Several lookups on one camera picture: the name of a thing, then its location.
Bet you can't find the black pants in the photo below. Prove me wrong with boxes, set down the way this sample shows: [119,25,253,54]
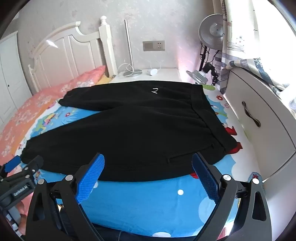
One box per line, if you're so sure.
[21,81,237,182]

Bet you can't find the pink floral quilt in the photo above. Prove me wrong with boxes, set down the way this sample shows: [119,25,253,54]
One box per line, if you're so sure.
[0,65,106,163]

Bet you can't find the blue cartoon bed sheet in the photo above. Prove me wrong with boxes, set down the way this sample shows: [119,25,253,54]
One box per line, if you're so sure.
[16,85,261,238]

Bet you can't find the white wardrobe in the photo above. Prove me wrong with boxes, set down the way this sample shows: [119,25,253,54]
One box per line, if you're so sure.
[0,31,32,125]

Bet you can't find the white drawer cabinet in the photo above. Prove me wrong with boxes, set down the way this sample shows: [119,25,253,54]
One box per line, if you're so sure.
[225,67,295,180]

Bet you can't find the yellow pillow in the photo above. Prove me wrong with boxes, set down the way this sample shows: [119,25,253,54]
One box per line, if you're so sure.
[96,75,112,85]

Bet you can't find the white bed headboard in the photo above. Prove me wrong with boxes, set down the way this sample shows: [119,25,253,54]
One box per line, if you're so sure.
[28,16,118,92]

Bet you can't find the white nightstand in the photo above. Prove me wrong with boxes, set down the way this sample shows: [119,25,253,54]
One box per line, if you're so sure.
[110,68,192,83]

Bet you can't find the white floor lamp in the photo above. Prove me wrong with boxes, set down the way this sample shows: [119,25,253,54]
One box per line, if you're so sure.
[123,19,142,78]

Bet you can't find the white charger adapter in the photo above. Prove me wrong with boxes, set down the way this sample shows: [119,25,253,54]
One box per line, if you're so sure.
[149,69,158,76]

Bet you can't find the blue white patterned curtain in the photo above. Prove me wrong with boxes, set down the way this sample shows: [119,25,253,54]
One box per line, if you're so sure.
[219,1,290,91]

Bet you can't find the round grey heater fan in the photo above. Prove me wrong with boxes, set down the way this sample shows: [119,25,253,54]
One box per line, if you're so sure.
[199,14,224,51]

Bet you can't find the black cabinet handle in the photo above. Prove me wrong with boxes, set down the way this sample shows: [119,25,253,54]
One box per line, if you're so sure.
[241,101,261,128]

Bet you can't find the grey wall socket panel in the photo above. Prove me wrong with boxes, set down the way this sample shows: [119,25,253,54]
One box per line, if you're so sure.
[142,41,165,52]

